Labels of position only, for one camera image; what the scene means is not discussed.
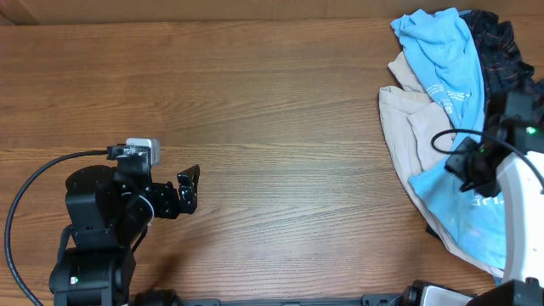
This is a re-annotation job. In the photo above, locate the light blue printed t-shirt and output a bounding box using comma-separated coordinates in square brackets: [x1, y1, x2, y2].
[391, 8, 507, 269]

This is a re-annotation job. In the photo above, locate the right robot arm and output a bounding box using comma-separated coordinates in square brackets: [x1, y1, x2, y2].
[391, 92, 543, 306]

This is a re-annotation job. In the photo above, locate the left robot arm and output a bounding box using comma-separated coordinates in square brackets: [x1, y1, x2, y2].
[49, 165, 201, 305]

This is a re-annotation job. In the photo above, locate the beige garment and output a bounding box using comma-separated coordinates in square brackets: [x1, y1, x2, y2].
[378, 53, 503, 278]

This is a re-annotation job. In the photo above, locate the dark patterned garment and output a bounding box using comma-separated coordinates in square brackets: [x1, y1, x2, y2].
[461, 10, 543, 116]

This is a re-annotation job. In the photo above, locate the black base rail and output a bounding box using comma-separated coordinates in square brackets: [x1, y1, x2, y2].
[128, 290, 402, 306]

